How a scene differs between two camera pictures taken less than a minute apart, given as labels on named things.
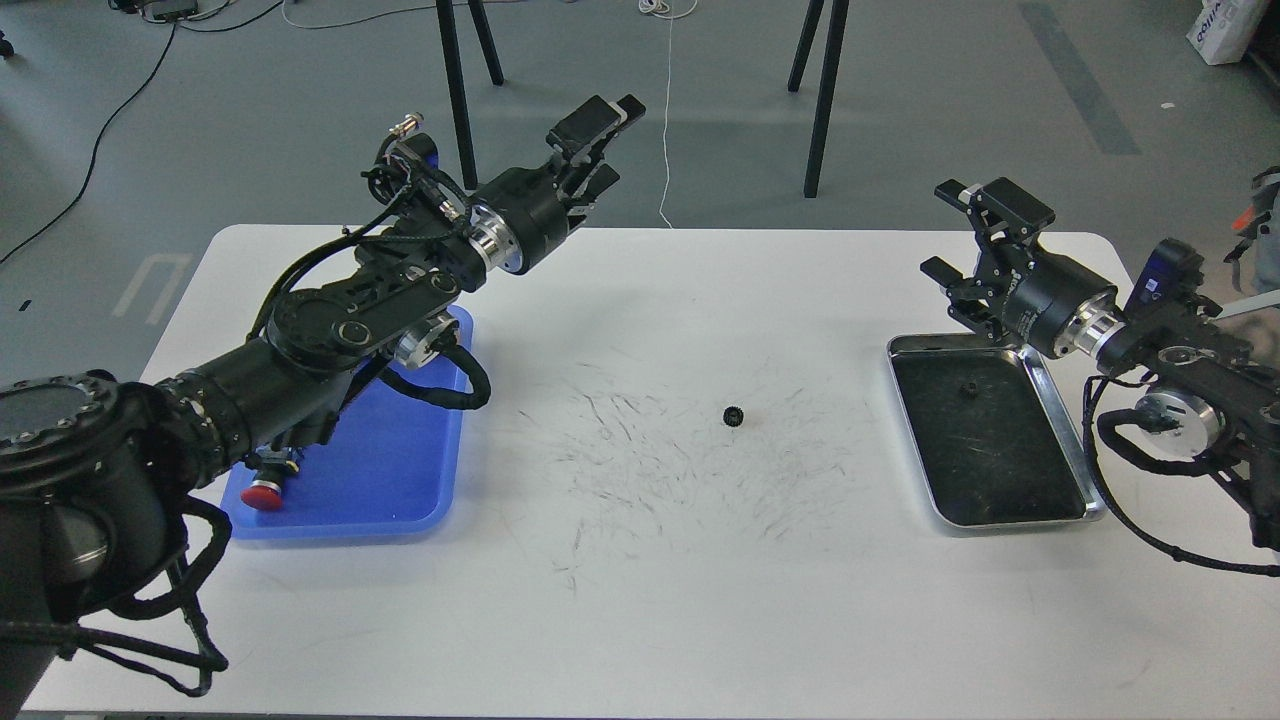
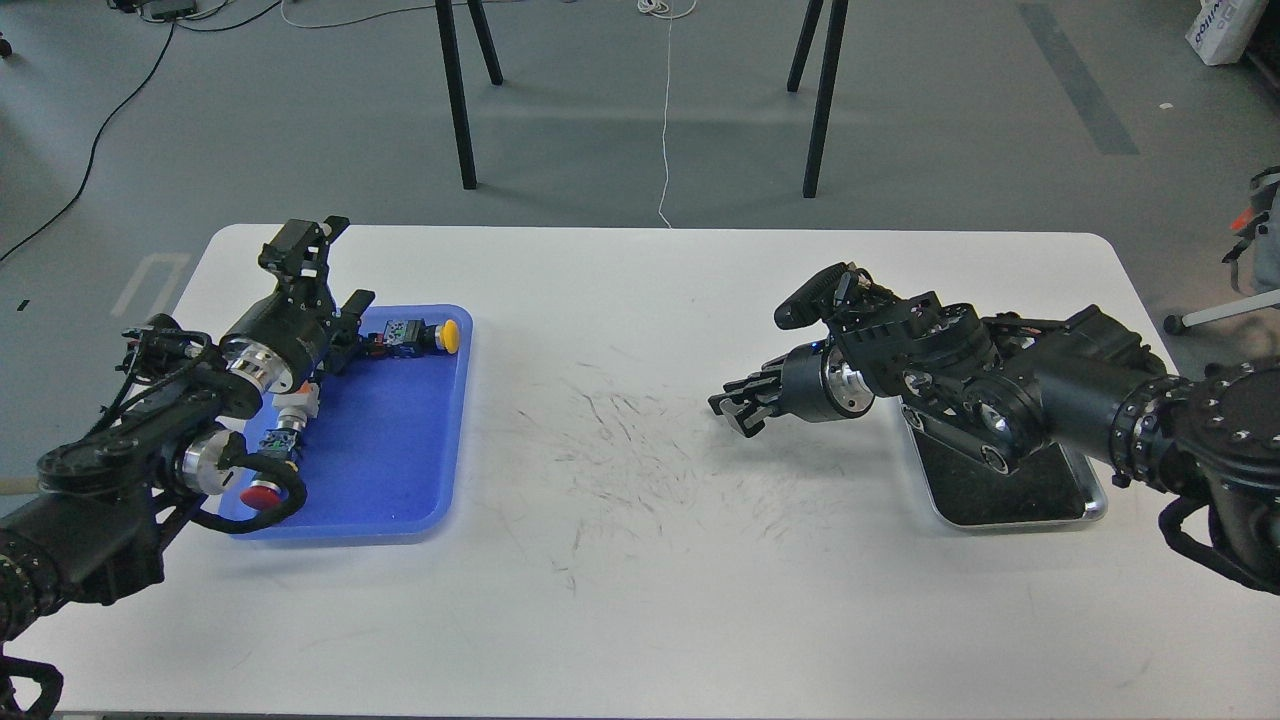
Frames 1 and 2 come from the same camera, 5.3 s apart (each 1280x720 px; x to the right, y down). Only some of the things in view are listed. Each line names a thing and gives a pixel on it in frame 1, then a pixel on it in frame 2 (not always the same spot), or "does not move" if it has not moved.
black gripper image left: (519, 212) to (284, 341)
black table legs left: (455, 78) does not move
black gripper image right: (1046, 289) to (817, 386)
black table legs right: (839, 20) does not move
